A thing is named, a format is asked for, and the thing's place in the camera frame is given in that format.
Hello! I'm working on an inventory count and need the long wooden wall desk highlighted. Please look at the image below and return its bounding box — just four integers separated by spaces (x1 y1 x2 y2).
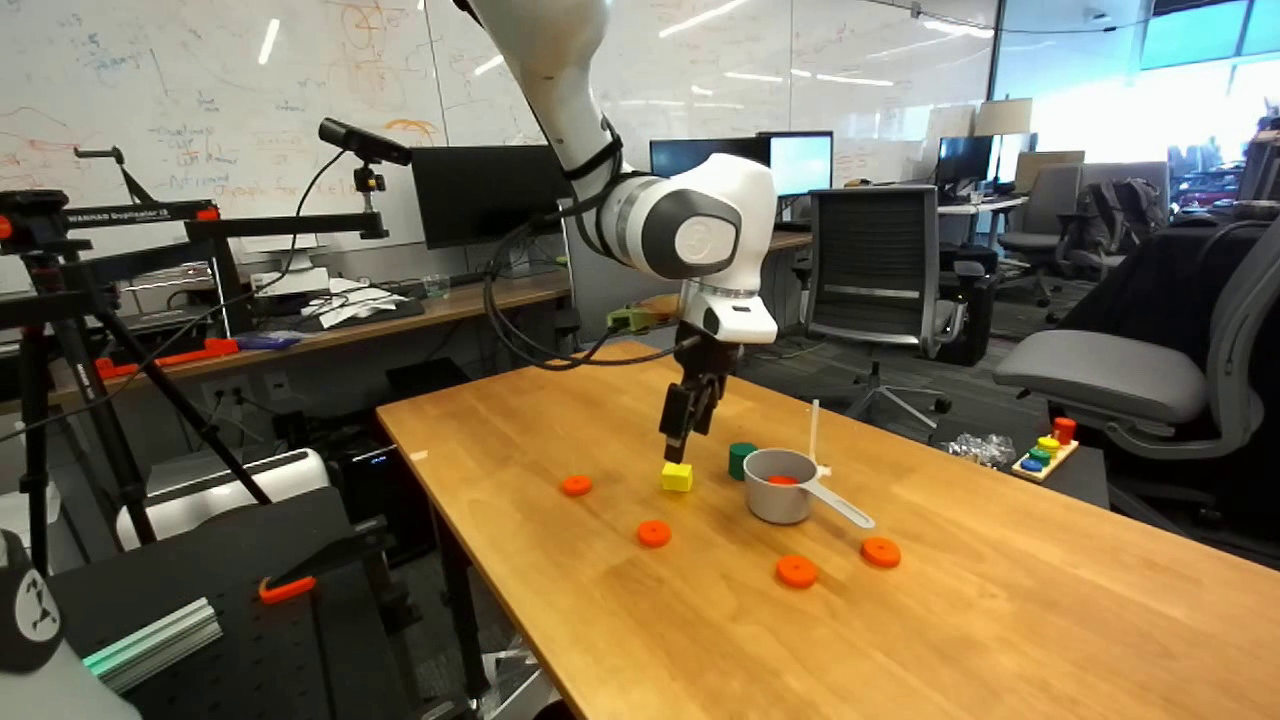
52 265 818 405

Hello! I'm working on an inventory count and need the black equipment case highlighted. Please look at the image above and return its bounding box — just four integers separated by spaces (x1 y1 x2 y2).
52 504 446 720

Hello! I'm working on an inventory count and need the lit computer monitor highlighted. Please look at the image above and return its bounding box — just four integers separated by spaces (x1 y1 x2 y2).
650 137 771 183
770 130 841 200

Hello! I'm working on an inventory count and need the silver green tube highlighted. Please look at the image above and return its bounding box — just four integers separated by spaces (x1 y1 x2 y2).
75 592 227 698

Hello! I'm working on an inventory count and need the black mesh office chair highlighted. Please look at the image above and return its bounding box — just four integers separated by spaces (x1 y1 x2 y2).
806 179 996 438

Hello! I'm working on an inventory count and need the white papers pile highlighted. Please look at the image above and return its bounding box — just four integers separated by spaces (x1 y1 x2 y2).
293 280 411 334

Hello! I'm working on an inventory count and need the black camera on boom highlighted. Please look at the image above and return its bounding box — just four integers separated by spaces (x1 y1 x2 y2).
315 115 415 174

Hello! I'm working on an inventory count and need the gray pot with handle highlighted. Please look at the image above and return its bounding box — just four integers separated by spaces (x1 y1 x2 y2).
742 446 881 538

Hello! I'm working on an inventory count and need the flat red tool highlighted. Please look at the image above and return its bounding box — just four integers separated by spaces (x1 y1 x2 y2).
91 334 246 388

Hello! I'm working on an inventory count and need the black unlit monitor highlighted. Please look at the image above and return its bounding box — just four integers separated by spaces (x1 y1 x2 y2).
406 142 571 251

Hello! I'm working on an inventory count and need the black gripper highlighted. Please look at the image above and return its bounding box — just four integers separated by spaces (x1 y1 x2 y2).
662 334 742 474

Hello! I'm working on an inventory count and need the orange clamp handle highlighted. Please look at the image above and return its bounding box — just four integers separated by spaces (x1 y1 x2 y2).
251 574 326 613

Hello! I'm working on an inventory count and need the low black side table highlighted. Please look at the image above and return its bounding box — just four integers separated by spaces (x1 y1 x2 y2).
917 419 1115 517

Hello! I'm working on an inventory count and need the crumpled clear plastic bag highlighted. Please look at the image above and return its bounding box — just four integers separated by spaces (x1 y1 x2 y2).
954 427 1020 474

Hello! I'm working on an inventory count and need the clear plastic peg stand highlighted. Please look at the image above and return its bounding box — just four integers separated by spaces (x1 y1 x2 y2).
800 395 834 480

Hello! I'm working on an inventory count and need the black cap with logo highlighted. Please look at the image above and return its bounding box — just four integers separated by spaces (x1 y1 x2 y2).
0 530 73 676

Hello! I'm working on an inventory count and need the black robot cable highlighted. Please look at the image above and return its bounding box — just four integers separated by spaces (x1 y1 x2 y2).
477 124 705 378

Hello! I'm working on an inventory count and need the colourful stacking toy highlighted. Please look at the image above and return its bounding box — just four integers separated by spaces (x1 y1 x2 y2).
1014 412 1085 486

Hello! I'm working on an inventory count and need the white cylinder roll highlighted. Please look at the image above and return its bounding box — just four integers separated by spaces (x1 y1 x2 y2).
111 446 337 558

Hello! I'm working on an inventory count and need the gray background office chair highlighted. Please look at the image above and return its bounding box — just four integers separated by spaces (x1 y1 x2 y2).
996 147 1091 277

